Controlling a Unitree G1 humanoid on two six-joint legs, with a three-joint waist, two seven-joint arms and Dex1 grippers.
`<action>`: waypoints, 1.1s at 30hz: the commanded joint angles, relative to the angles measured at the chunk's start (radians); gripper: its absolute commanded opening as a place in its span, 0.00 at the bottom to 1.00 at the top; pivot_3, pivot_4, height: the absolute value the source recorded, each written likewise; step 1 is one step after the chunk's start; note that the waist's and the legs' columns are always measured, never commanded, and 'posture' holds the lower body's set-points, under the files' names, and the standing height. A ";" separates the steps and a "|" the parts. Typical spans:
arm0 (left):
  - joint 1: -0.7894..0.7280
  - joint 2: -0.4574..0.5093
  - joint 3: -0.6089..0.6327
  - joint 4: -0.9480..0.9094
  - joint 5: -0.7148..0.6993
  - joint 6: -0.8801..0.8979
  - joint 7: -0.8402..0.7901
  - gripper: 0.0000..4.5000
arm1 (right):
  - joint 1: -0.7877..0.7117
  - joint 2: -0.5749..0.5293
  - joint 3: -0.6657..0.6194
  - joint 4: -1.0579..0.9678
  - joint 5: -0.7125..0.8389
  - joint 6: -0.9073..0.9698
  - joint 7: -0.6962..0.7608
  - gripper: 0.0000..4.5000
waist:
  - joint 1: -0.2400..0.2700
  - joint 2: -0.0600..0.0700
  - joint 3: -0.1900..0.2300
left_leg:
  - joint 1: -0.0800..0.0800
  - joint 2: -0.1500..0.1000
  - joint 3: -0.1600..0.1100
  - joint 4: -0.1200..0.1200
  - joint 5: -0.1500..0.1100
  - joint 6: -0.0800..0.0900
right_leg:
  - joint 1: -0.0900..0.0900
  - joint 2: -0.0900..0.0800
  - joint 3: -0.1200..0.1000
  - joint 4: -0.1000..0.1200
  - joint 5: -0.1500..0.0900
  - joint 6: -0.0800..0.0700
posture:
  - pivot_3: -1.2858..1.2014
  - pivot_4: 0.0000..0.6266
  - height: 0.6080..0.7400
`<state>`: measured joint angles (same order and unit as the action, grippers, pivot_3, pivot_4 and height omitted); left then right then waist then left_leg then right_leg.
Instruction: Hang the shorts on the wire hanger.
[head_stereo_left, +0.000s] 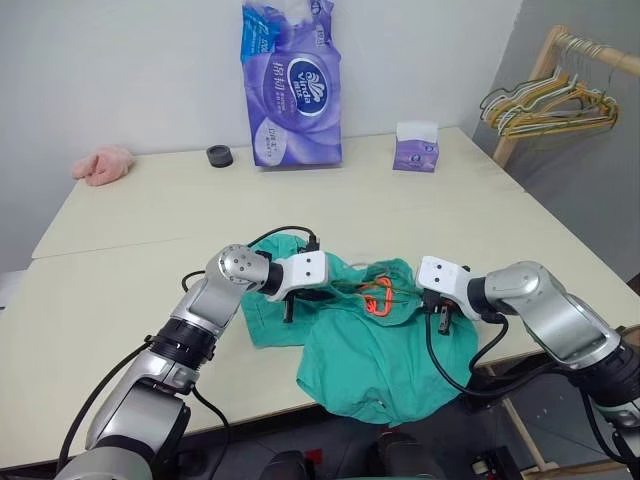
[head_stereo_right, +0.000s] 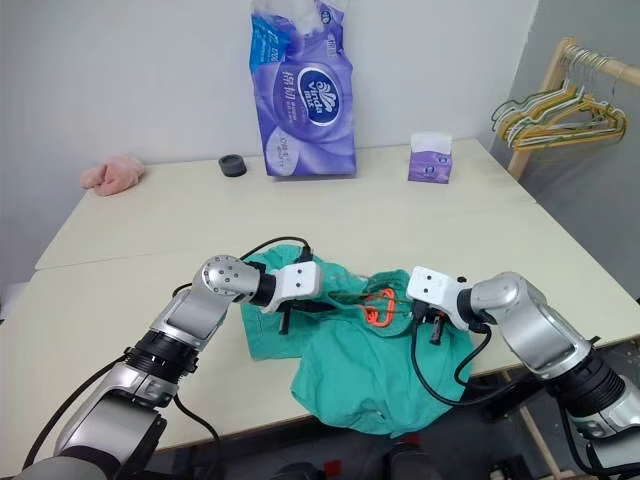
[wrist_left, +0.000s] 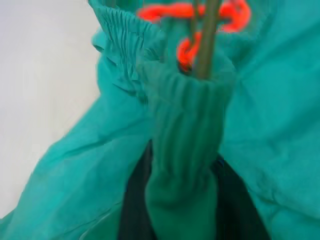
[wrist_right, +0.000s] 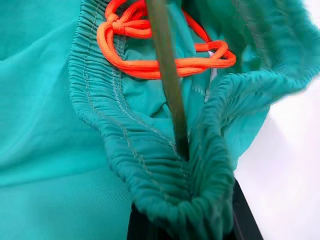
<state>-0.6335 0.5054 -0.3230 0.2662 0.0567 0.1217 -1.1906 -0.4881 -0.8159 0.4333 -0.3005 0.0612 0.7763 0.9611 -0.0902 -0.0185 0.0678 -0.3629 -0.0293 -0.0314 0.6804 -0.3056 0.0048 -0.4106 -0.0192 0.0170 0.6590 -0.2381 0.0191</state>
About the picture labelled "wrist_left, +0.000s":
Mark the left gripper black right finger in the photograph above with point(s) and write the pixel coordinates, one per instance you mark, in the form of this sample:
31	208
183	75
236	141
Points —
235	205

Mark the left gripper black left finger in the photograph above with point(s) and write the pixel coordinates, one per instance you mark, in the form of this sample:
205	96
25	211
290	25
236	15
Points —
136	207

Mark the green shorts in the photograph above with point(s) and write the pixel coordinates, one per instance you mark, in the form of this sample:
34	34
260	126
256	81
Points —
75	162

